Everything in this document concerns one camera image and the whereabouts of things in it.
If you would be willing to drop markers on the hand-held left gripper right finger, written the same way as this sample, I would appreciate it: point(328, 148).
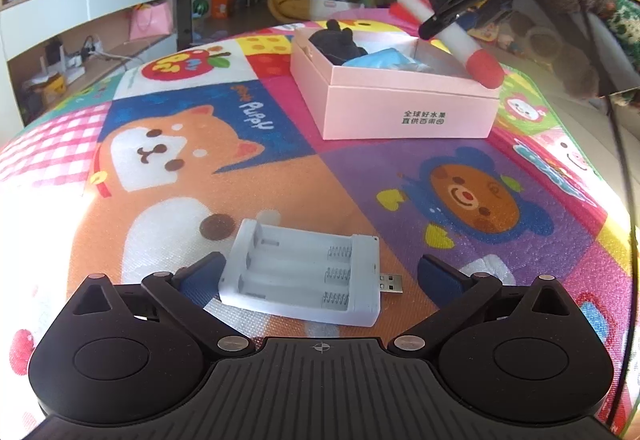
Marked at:
point(440, 277)

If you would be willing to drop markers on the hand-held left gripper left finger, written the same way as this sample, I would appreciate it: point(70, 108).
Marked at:
point(200, 280)

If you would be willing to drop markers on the red white foam rocket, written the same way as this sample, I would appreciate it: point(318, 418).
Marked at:
point(470, 47)

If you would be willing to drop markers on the blue white plastic packet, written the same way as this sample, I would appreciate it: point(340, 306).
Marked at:
point(380, 58)

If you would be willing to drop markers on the white battery charger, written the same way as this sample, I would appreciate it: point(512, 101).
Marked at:
point(300, 270)

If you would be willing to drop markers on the black plush toy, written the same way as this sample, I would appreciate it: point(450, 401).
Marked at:
point(335, 44)

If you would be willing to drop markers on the pink cardboard box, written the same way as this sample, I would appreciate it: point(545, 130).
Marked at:
point(400, 114)

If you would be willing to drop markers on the person's right hand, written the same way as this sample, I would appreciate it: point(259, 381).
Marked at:
point(565, 59)

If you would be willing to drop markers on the colourful cartoon play mat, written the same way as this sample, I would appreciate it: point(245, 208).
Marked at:
point(350, 180)

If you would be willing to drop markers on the orange box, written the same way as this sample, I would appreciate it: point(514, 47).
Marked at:
point(221, 7)

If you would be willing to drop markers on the yellow cardboard box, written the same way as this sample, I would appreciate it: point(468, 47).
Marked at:
point(52, 89)

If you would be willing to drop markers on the white router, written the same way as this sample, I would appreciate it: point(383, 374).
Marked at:
point(70, 67)

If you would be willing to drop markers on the green ball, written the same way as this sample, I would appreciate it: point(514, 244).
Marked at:
point(200, 6)

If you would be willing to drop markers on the white power strip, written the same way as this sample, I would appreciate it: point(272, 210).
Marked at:
point(91, 47)

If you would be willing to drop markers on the pink shopping bag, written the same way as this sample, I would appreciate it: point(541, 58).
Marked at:
point(150, 22)

